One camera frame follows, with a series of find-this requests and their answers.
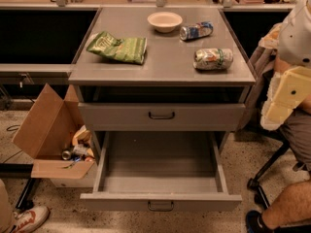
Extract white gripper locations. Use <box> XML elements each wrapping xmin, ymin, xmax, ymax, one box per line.
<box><xmin>260</xmin><ymin>66</ymin><xmax>311</xmax><ymax>131</ymax></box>

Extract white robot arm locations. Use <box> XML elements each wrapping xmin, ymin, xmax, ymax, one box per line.
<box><xmin>259</xmin><ymin>0</ymin><xmax>311</xmax><ymax>130</ymax></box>

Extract blue pepsi can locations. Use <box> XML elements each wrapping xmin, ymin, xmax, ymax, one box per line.
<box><xmin>180</xmin><ymin>21</ymin><xmax>214</xmax><ymax>41</ymax></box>

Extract grey drawer cabinet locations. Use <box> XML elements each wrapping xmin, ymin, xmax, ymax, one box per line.
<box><xmin>68</xmin><ymin>6</ymin><xmax>257</xmax><ymax>212</ymax></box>

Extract open grey lower drawer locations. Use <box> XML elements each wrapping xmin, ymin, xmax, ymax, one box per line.
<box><xmin>81</xmin><ymin>131</ymin><xmax>242</xmax><ymax>212</ymax></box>

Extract closed grey upper drawer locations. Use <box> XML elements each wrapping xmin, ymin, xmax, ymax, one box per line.
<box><xmin>79</xmin><ymin>103</ymin><xmax>245</xmax><ymax>131</ymax></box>

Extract can inside cardboard box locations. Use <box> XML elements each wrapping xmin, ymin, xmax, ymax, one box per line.
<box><xmin>61</xmin><ymin>150</ymin><xmax>73</xmax><ymax>160</ymax></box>

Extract black sneaker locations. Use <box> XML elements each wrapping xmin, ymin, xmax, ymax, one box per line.
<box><xmin>246</xmin><ymin>211</ymin><xmax>274</xmax><ymax>233</ymax></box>

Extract white paper bowl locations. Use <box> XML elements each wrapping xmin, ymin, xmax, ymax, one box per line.
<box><xmin>147</xmin><ymin>12</ymin><xmax>183</xmax><ymax>33</ymax></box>

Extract green chip bag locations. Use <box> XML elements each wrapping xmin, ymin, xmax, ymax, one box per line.
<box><xmin>86</xmin><ymin>31</ymin><xmax>147</xmax><ymax>64</ymax></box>

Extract open cardboard box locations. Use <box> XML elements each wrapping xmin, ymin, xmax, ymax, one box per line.
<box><xmin>13</xmin><ymin>84</ymin><xmax>97</xmax><ymax>187</ymax></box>

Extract white red sneaker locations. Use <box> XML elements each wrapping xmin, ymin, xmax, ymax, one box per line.
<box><xmin>10</xmin><ymin>206</ymin><xmax>50</xmax><ymax>233</ymax></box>

